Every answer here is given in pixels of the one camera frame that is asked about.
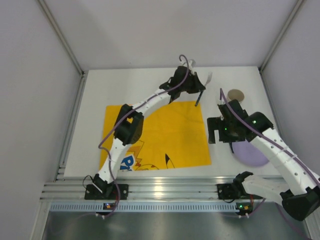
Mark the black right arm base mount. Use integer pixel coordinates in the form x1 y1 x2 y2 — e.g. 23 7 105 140
216 183 251 203

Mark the aluminium corner post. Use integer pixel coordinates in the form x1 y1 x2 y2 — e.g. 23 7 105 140
258 0 307 74
37 0 86 76

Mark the yellow cartoon print placemat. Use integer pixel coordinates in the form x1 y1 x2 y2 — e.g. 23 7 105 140
99 100 213 173

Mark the left aluminium corner post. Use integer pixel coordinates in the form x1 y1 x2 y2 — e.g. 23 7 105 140
37 0 86 76

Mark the lilac plastic plate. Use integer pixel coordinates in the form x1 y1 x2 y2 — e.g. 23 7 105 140
229 140 269 167

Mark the beige paper cup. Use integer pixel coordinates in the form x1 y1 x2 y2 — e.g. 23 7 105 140
226 89 245 104

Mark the slotted grey cable duct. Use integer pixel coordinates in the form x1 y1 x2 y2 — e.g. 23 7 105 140
50 201 253 213

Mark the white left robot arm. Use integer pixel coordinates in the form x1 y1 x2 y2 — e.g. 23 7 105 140
92 64 206 197

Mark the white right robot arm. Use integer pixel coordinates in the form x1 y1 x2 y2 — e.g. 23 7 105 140
207 100 320 221

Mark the green handled fork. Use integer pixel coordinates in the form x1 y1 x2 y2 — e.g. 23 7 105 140
194 72 213 107

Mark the right aluminium corner post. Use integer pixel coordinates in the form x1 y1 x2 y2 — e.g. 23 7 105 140
258 0 307 74

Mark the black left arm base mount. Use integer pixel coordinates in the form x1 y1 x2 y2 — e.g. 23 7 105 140
84 184 129 200

